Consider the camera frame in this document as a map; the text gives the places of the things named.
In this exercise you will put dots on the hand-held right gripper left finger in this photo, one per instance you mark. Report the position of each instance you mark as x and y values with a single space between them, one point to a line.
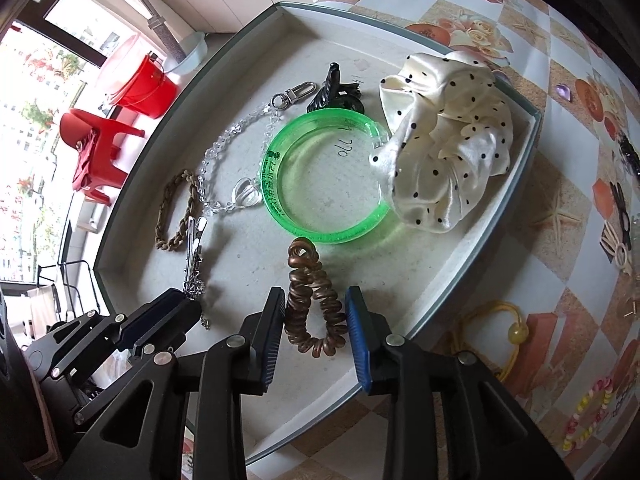
272 332

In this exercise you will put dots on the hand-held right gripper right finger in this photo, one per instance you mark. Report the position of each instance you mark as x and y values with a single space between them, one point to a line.
357 335

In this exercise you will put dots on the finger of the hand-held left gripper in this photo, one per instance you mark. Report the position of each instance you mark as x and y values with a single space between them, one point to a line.
175 330
160 305

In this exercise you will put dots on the silver rhinestone hair clip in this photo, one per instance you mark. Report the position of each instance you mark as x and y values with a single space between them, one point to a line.
192 240

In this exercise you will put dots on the grey shallow tray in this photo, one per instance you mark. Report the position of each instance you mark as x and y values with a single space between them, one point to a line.
430 260

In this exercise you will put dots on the green translucent bangle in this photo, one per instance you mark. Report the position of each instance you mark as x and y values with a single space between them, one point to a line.
270 185

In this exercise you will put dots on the cream polka dot scrunchie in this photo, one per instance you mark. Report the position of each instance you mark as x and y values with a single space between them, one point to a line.
450 110

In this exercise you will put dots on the black ridged hair claw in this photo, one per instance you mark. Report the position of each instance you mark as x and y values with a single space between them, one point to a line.
332 90

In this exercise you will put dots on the black metal rack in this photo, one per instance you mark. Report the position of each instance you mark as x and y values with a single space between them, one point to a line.
65 290

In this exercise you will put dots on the red plastic stool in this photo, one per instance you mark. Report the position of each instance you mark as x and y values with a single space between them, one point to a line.
95 150

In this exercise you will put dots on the red plastic bucket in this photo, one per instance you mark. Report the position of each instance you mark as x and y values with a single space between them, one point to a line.
150 92

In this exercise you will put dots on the large window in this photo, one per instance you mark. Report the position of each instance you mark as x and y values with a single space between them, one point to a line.
40 125

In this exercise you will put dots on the clear plastic basin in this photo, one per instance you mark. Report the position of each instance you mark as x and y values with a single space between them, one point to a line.
117 67

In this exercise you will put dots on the pale blue basin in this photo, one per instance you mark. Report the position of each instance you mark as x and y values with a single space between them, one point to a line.
192 50

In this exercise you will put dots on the checkered printed tablecloth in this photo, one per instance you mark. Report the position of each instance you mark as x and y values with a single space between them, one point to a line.
560 170

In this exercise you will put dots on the purple heart gem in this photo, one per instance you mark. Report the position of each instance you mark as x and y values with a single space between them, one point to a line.
564 93

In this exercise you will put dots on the black rhinestone hair claw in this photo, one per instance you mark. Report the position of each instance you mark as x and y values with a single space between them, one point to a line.
629 152

